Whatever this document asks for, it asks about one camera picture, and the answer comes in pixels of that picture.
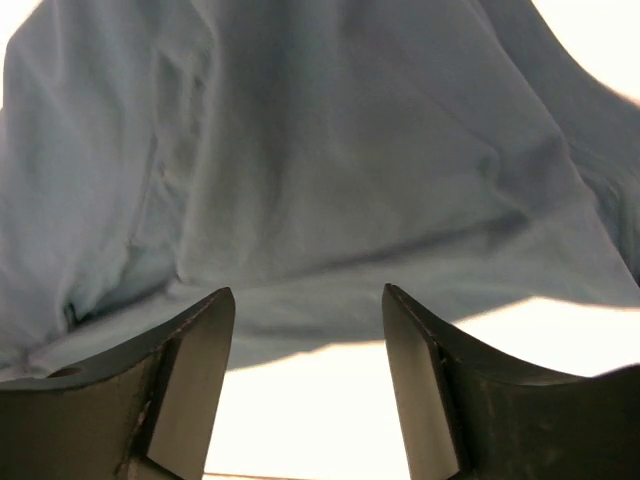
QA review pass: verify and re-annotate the blue-grey t shirt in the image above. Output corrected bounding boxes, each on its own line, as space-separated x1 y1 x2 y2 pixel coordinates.
1 1 639 380

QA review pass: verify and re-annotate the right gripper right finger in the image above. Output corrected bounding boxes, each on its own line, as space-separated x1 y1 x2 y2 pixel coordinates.
382 284 639 480

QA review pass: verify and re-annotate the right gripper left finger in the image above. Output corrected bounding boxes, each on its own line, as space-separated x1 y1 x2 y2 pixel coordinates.
1 288 235 480

